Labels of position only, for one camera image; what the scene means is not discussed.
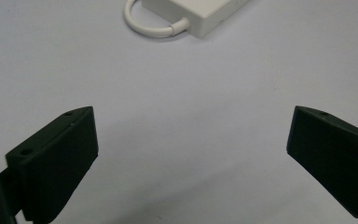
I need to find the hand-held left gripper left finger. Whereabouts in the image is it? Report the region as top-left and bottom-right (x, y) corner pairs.
(0, 105), (100, 224)

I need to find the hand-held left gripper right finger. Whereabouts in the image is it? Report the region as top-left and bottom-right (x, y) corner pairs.
(286, 105), (358, 222)

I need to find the white power adapter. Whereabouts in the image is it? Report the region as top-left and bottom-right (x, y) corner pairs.
(141, 0), (251, 39)

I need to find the white power cable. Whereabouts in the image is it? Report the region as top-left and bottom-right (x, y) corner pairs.
(123, 0), (191, 39)

